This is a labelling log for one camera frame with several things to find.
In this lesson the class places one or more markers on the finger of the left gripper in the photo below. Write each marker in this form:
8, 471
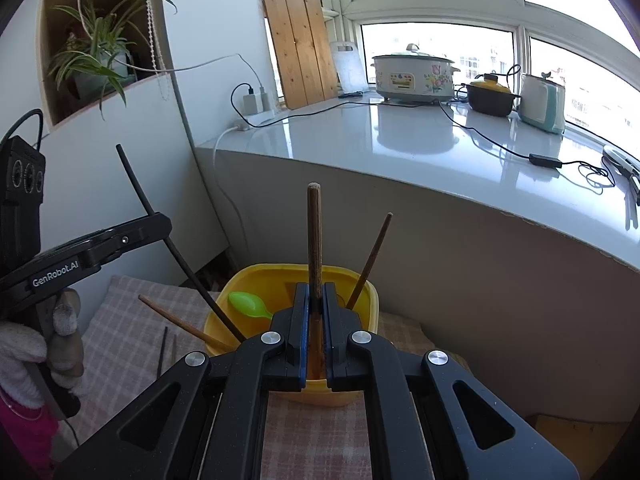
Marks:
100, 244

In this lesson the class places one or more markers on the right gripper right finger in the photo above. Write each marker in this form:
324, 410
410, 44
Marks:
427, 416

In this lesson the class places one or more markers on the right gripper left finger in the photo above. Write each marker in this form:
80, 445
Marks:
205, 417

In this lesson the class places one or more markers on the black chopstick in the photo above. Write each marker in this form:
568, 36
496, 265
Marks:
223, 318
160, 362

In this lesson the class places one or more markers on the long brown chopstick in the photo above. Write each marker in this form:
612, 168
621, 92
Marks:
211, 341

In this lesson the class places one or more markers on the green plastic spoon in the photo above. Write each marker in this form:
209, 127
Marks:
249, 305

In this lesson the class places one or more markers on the yellow plastic cup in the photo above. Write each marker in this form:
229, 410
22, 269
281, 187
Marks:
275, 284

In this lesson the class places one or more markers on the white gloved hand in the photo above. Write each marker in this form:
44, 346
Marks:
63, 353

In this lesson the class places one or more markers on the pink plaid cloth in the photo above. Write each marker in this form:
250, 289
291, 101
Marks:
122, 343

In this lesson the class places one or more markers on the potted spider plant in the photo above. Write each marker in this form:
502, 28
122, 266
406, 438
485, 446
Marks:
95, 50

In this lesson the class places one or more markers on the white charger plug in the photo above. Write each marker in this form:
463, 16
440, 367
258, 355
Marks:
252, 102

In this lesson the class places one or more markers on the white countertop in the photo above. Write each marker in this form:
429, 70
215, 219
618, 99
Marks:
497, 162

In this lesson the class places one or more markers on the wooden board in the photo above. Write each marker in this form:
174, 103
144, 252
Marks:
302, 48

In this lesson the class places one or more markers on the white cutting board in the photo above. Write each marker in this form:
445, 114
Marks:
349, 67

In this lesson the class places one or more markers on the black pot yellow lid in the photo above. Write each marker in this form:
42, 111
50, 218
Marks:
489, 97

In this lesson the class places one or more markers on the white teal kettle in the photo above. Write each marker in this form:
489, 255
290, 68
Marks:
542, 103

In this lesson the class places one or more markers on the floral white rice cooker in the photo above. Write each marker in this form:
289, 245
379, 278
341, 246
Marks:
414, 76

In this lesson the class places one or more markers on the wooden wall shelf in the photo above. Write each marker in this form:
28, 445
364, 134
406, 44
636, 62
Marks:
80, 45

